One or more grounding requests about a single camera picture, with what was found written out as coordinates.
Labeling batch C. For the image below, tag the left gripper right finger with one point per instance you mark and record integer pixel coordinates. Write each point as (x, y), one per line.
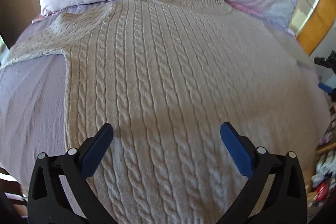
(286, 201)

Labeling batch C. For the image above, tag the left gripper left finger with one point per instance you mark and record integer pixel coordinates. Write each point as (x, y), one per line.
(59, 191)

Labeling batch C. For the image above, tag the beige cable-knit sweater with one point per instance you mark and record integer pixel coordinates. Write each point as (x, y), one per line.
(186, 74)

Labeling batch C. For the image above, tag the lavender bed sheet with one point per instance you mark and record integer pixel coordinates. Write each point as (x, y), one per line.
(62, 83)

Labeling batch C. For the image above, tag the orange wooden wardrobe frame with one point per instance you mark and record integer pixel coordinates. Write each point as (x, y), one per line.
(311, 21)

